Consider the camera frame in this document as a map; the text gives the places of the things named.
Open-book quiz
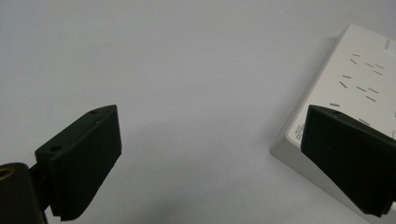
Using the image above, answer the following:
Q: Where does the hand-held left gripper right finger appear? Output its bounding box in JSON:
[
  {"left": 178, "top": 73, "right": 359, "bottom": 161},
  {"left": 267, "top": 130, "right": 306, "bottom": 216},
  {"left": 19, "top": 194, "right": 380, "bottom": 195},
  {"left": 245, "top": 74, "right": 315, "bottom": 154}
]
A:
[{"left": 300, "top": 104, "right": 396, "bottom": 218}]

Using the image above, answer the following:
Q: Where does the white power strip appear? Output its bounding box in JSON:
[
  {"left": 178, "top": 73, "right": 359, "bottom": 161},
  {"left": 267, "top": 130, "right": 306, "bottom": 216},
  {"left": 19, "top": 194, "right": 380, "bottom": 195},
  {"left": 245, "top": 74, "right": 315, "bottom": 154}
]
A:
[{"left": 269, "top": 23, "right": 396, "bottom": 224}]

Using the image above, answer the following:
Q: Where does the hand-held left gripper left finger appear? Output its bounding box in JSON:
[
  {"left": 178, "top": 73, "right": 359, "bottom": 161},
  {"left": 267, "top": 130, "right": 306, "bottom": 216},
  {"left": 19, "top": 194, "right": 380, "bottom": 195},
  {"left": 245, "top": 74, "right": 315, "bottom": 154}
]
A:
[{"left": 34, "top": 104, "right": 122, "bottom": 222}]

